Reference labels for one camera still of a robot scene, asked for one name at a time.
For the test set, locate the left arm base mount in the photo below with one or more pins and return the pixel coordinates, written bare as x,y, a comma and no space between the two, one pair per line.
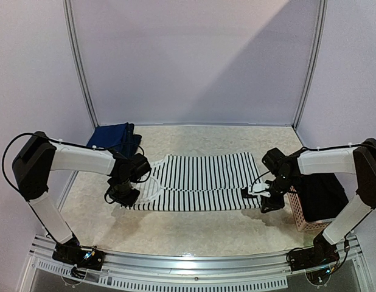
73,253

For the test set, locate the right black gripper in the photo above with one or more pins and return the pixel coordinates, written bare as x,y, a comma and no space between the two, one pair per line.
272,201

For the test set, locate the aluminium corner post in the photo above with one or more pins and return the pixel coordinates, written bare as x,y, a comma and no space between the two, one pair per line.
312,62
78,62

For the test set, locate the pink perforated laundry basket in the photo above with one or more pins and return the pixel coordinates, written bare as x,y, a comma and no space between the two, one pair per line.
301,223

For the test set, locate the right aluminium corner post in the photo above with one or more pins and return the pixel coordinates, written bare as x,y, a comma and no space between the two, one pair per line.
312,62

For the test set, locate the black garment in basket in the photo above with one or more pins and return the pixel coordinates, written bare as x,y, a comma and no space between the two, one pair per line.
322,196

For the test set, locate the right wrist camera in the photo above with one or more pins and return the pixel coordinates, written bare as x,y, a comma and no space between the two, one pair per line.
255,190

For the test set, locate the black white striped tank top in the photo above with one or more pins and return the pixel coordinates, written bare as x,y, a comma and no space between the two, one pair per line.
199,183

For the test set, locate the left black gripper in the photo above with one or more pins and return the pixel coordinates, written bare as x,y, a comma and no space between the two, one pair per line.
129,202

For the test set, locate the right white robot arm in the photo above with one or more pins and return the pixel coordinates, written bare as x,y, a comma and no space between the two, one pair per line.
356,159

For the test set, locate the folded blue garment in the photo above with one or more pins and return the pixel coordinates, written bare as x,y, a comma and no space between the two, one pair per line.
120,137

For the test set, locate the aluminium front rail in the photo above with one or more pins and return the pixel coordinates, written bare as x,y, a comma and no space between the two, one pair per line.
138,272

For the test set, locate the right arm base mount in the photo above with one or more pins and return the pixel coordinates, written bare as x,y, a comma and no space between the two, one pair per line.
321,253

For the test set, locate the left aluminium corner post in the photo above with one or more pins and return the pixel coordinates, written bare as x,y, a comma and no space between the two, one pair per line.
78,62

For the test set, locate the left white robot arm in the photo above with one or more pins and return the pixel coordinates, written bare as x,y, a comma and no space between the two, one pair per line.
42,155

